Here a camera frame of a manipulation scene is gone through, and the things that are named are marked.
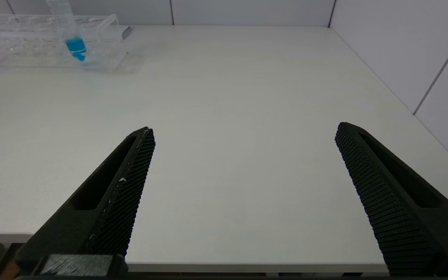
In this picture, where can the clear acrylic test tube rack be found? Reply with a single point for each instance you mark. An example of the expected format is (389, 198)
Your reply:
(21, 50)

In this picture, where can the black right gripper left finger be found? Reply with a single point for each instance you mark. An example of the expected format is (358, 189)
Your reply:
(91, 225)

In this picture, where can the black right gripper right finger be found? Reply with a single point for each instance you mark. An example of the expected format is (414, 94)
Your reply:
(402, 217)

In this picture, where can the test tube with blue pigment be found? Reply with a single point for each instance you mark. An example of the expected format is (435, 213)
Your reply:
(76, 46)

